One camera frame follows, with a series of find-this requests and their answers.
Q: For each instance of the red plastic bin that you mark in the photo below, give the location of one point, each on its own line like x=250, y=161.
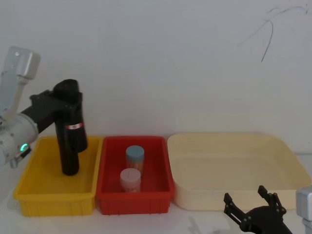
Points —
x=156, y=170

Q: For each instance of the jar with pink lid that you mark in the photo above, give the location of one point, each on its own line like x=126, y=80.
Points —
x=130, y=179

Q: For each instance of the jar with blue lid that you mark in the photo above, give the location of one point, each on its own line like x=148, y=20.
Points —
x=135, y=153

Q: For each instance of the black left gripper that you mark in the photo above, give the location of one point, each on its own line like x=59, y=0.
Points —
x=42, y=109

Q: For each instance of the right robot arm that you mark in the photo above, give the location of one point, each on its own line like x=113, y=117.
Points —
x=304, y=207

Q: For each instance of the black bottle with red band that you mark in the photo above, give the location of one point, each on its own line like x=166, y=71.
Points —
x=80, y=136

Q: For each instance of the cream plastic tray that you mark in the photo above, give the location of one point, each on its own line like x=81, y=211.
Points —
x=231, y=165

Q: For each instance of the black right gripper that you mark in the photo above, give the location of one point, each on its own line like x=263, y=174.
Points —
x=264, y=219

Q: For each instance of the yellow plastic bin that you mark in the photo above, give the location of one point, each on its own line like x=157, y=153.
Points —
x=48, y=185

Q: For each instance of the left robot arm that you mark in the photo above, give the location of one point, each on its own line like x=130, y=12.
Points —
x=15, y=131

